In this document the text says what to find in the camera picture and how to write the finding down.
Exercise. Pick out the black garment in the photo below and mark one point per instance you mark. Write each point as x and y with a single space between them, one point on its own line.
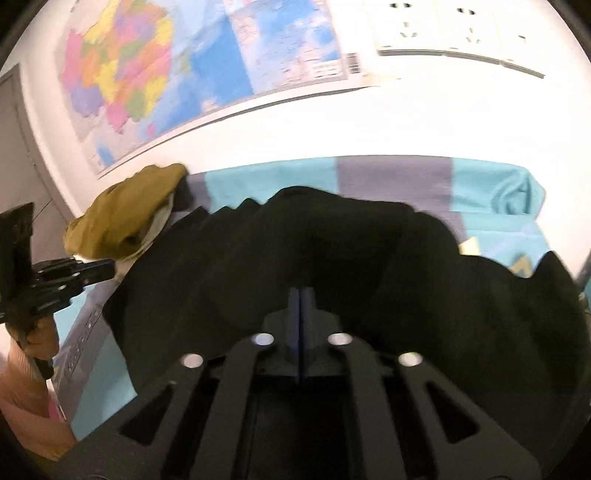
369 258

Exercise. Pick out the white wall socket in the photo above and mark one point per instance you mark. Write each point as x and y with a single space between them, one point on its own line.
521 46
471 30
404 23

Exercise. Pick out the mustard yellow cloth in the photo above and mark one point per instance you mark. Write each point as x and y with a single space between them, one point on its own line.
124 212

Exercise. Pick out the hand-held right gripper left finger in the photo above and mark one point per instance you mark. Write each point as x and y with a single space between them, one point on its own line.
293 323

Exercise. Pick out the teal and grey striped bedsheet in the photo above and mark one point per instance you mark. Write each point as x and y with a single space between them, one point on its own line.
397 182

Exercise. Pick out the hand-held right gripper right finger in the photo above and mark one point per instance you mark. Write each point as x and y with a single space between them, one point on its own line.
306 323

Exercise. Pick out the person's left hand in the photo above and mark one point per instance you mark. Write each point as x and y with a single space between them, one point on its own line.
44 339

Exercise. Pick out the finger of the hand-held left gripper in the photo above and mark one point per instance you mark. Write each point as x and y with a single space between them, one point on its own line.
83 268
55 297

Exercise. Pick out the wall map poster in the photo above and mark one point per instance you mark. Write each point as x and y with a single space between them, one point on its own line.
184 69

